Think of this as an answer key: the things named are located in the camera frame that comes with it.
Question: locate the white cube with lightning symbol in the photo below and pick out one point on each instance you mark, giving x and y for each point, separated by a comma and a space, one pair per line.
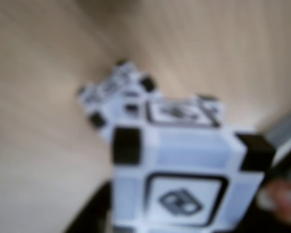
196, 150

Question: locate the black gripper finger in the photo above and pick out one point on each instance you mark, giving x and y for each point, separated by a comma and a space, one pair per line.
94, 216

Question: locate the white cube with crossed symbol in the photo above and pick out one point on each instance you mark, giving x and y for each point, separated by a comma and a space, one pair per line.
109, 85

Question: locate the grey bar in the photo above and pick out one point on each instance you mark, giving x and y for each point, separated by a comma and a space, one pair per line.
288, 128

